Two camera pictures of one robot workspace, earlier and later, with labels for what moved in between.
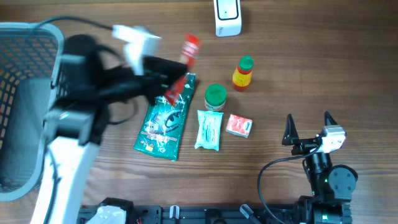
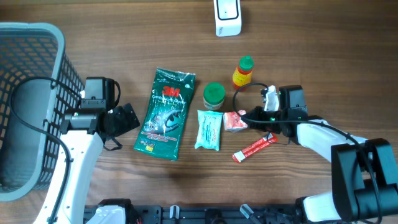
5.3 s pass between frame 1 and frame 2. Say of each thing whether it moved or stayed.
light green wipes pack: stayed
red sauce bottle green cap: stayed
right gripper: moved
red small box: moved
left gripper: moved
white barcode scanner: stayed
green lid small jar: stayed
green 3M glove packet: stayed
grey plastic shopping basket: stayed
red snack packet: moved
